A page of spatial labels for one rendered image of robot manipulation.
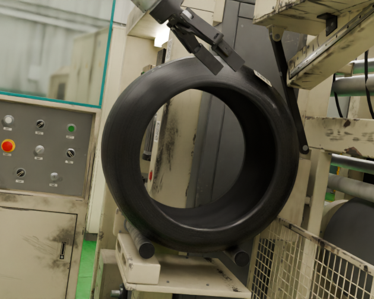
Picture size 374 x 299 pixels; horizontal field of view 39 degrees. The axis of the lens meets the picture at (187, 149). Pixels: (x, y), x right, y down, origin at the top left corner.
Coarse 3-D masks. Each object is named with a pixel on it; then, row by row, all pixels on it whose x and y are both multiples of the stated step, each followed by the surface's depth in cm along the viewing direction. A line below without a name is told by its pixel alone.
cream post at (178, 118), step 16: (192, 0) 181; (208, 0) 183; (208, 16) 183; (176, 48) 182; (208, 48) 184; (176, 96) 183; (192, 96) 184; (160, 112) 188; (176, 112) 184; (192, 112) 185; (160, 128) 184; (176, 128) 184; (192, 128) 185; (160, 144) 183; (176, 144) 184; (192, 144) 186; (160, 160) 184; (176, 160) 185; (160, 176) 184; (176, 176) 185; (160, 192) 185; (176, 192) 186
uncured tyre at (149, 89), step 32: (192, 64) 147; (224, 64) 149; (128, 96) 146; (160, 96) 144; (224, 96) 176; (256, 96) 149; (128, 128) 143; (256, 128) 179; (288, 128) 153; (128, 160) 143; (256, 160) 180; (288, 160) 153; (128, 192) 144; (224, 192) 182; (256, 192) 178; (288, 192) 156; (160, 224) 147; (192, 224) 176; (224, 224) 153; (256, 224) 153
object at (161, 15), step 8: (168, 0) 111; (176, 0) 112; (160, 8) 111; (168, 8) 111; (176, 8) 111; (152, 16) 114; (160, 16) 112; (168, 16) 112; (176, 16) 112; (184, 24) 113; (184, 32) 117
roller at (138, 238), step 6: (126, 222) 179; (132, 228) 167; (132, 234) 162; (138, 234) 158; (138, 240) 153; (144, 240) 150; (138, 246) 149; (144, 246) 147; (150, 246) 147; (144, 252) 147; (150, 252) 147; (144, 258) 148
